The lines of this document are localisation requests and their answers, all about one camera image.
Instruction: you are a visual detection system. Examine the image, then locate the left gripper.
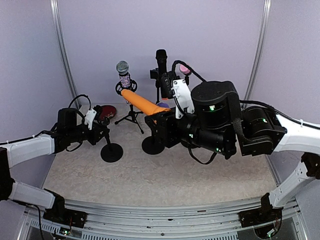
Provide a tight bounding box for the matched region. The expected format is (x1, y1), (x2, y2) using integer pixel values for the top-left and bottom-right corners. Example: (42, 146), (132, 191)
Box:
(67, 122), (110, 146)

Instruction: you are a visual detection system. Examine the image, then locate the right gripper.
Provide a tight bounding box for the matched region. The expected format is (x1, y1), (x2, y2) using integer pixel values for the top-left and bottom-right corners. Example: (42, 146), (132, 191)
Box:
(144, 106), (232, 157)

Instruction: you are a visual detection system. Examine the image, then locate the black round-base stand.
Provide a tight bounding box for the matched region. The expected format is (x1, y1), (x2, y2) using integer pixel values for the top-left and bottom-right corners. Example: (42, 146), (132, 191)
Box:
(96, 117), (124, 163)

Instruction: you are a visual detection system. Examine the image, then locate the orange microphone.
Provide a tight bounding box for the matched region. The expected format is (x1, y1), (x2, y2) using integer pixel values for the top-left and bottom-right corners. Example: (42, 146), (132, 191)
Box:
(121, 89), (173, 116)

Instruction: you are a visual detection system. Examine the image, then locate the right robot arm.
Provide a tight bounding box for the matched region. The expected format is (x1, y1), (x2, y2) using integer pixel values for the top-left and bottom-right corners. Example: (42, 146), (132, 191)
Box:
(145, 60), (320, 222)

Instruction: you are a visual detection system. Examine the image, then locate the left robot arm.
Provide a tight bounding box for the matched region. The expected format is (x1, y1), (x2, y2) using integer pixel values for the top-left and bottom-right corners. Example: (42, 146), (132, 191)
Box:
(0, 105), (109, 223)

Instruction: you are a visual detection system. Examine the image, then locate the purple microphone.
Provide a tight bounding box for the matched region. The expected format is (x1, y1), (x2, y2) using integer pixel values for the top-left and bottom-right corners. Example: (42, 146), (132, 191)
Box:
(156, 102), (171, 111)

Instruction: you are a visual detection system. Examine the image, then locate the black stand under purple mic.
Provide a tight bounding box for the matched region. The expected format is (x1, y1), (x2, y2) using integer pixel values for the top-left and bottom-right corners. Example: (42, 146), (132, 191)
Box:
(141, 136), (165, 155)

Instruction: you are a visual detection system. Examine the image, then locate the black tripod mic stand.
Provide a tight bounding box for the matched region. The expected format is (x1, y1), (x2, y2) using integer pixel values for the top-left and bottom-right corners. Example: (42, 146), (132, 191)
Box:
(114, 79), (144, 134)

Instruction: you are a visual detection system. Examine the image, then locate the black tall microphone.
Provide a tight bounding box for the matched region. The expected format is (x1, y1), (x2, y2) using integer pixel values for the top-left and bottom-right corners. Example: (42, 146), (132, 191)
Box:
(155, 49), (173, 103)

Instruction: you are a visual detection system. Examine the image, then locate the black stand under pink mic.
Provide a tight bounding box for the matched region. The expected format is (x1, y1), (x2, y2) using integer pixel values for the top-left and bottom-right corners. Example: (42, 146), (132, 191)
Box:
(184, 75), (190, 85)

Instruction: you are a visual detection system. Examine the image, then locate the pink microphone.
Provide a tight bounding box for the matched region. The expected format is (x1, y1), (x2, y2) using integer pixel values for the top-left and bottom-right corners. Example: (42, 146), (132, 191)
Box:
(179, 64), (192, 76)

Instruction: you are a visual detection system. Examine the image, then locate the silver rhinestone microphone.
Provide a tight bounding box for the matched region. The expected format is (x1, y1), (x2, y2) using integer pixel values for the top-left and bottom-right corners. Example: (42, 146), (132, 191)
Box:
(115, 60), (132, 95)

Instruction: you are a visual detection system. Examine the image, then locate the dark red floral plate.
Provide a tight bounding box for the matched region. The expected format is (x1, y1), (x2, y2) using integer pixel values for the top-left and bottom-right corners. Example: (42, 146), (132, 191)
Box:
(93, 105), (117, 121)

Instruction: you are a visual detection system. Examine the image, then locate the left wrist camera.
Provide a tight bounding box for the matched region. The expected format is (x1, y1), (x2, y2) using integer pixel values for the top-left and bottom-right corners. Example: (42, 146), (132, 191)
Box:
(84, 105), (102, 130)

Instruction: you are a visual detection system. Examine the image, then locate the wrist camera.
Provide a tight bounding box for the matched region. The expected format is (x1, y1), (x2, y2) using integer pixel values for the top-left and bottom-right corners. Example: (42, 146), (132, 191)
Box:
(84, 105), (102, 130)
(160, 72), (195, 119)

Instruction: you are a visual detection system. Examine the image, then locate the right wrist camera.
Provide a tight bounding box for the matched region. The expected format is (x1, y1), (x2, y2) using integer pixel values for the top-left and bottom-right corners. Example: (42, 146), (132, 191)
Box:
(160, 72), (195, 119)

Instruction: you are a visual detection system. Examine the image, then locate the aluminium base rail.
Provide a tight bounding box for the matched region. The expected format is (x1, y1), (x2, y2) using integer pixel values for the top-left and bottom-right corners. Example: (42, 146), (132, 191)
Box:
(17, 194), (311, 240)

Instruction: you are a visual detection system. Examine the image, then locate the right metal frame post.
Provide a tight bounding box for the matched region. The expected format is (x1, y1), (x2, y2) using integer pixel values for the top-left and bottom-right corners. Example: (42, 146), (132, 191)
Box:
(244, 0), (272, 101)

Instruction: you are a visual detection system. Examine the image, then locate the metal frame post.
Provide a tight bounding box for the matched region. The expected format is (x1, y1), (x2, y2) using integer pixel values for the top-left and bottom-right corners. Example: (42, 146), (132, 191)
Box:
(244, 0), (272, 101)
(49, 0), (78, 99)

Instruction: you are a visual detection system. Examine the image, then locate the left metal frame post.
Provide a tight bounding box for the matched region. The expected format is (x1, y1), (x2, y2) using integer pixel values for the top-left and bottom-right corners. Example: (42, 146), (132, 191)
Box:
(49, 0), (78, 99)

